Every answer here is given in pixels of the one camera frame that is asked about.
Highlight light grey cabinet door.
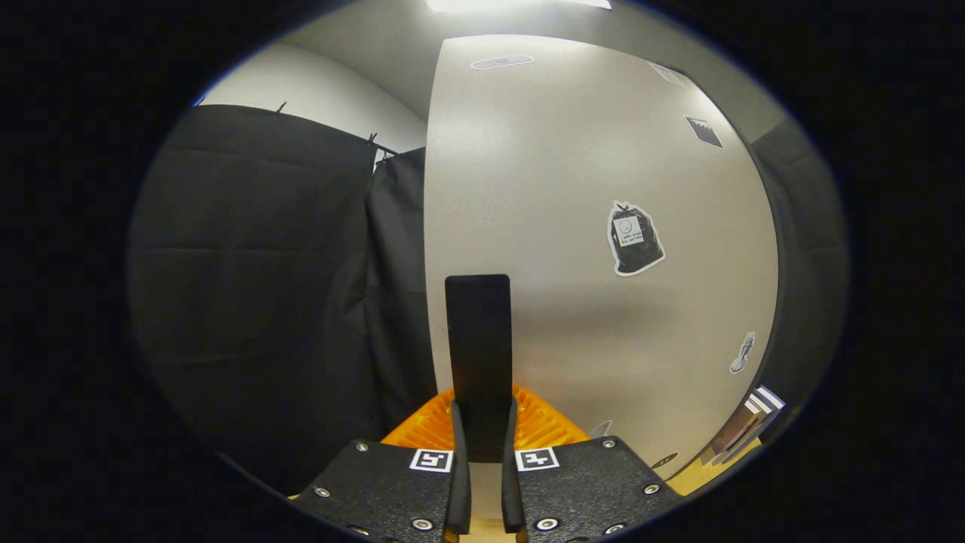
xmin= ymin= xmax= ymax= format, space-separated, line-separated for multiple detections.
xmin=424 ymin=34 xmax=779 ymax=480

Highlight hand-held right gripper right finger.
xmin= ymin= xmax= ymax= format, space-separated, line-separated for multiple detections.
xmin=501 ymin=386 xmax=685 ymax=543

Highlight large ceiling light panel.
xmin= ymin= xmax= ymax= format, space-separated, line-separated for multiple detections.
xmin=426 ymin=0 xmax=611 ymax=13

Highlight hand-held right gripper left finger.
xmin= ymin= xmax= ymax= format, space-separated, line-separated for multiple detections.
xmin=290 ymin=387 xmax=473 ymax=543

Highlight black backdrop cloth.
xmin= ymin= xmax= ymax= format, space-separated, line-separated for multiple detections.
xmin=128 ymin=104 xmax=851 ymax=495

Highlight black cabinet door handle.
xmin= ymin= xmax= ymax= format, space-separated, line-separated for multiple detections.
xmin=444 ymin=275 xmax=513 ymax=462

